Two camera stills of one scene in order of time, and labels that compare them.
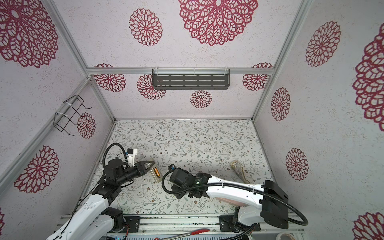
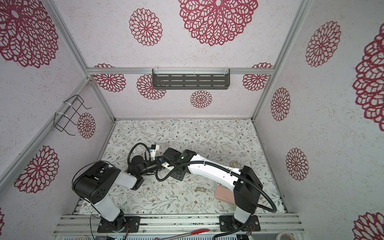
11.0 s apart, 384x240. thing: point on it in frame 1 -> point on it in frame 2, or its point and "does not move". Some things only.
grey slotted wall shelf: x=191 y=78 does not move
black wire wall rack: x=73 y=104 does not move
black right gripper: x=174 y=188 -> x=177 y=176
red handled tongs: x=192 y=232 does not move
